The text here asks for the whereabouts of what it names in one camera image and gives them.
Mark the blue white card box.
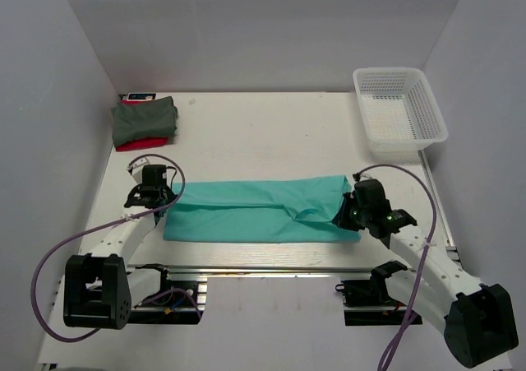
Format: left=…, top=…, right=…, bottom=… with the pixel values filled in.
left=126, top=93, right=156, bottom=101

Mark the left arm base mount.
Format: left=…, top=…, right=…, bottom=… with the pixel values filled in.
left=127, top=264, right=207, bottom=325

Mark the folded red t-shirt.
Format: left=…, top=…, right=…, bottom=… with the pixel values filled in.
left=115, top=137, right=168, bottom=152

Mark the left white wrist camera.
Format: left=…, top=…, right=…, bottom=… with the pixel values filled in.
left=127, top=157, right=150, bottom=181

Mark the teal t-shirt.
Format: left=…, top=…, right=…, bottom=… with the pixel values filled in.
left=163, top=175, right=360, bottom=243

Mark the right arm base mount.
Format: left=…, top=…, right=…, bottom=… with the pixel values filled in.
left=335, top=261, right=408, bottom=327

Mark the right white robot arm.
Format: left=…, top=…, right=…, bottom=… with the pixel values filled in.
left=333, top=179, right=519, bottom=369

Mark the folded grey t-shirt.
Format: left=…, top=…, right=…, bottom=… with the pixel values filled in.
left=111, top=96, right=178, bottom=146

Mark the white plastic mesh basket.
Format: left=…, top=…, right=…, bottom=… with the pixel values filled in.
left=353, top=67, right=448, bottom=163

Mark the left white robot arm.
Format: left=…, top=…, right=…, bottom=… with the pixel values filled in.
left=63, top=165, right=176, bottom=330

